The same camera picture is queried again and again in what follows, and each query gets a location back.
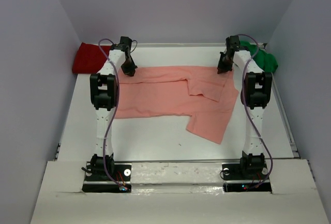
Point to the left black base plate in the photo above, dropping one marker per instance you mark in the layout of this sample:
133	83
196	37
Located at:
97	181

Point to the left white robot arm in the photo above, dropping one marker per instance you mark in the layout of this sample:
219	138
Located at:
104	90

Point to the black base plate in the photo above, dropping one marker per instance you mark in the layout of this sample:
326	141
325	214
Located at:
235	180
97	181

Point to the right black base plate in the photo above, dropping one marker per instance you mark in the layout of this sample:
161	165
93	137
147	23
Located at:
235	180

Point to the crumpled green t shirt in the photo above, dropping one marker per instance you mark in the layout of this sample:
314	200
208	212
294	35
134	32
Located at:
264	60

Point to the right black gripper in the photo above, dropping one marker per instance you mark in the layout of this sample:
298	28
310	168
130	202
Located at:
224	65

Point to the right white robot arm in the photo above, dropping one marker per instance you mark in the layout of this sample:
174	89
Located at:
255	96

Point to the folded red t shirt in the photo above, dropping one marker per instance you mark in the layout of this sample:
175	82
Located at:
88	59

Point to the pink t shirt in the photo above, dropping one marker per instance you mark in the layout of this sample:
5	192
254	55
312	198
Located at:
199	92

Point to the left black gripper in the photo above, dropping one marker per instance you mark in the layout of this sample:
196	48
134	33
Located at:
129	66

